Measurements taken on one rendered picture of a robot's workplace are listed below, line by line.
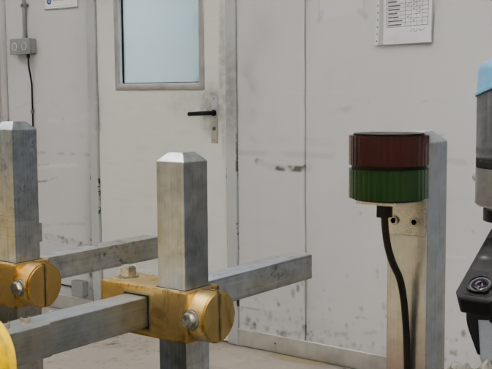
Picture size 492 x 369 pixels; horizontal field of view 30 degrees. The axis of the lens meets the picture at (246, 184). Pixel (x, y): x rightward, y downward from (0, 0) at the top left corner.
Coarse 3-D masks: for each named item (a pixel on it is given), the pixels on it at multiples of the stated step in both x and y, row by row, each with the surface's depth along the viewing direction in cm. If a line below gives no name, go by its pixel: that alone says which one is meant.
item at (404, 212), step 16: (384, 208) 69; (400, 208) 72; (416, 208) 71; (384, 224) 69; (400, 224) 72; (416, 224) 71; (384, 240) 69; (400, 272) 71; (400, 288) 71; (400, 304) 72
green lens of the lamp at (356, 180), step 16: (352, 176) 69; (368, 176) 67; (384, 176) 67; (400, 176) 66; (416, 176) 67; (352, 192) 69; (368, 192) 67; (384, 192) 67; (400, 192) 67; (416, 192) 67
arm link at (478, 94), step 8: (488, 64) 98; (480, 72) 99; (488, 72) 98; (480, 80) 99; (488, 80) 98; (480, 88) 99; (488, 88) 98; (480, 96) 99; (488, 96) 98; (480, 104) 99; (488, 104) 98; (480, 112) 100; (488, 112) 98; (480, 120) 100; (488, 120) 98; (480, 128) 100; (488, 128) 98; (480, 136) 100; (488, 136) 98; (480, 144) 100; (488, 144) 98; (480, 152) 100; (488, 152) 98; (480, 160) 100; (488, 160) 99; (488, 168) 99
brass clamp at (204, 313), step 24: (120, 288) 91; (144, 288) 89; (168, 288) 88; (216, 288) 90; (168, 312) 88; (192, 312) 86; (216, 312) 87; (168, 336) 88; (192, 336) 87; (216, 336) 87
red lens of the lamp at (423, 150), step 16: (352, 144) 68; (368, 144) 67; (384, 144) 66; (400, 144) 66; (416, 144) 67; (352, 160) 68; (368, 160) 67; (384, 160) 66; (400, 160) 66; (416, 160) 67
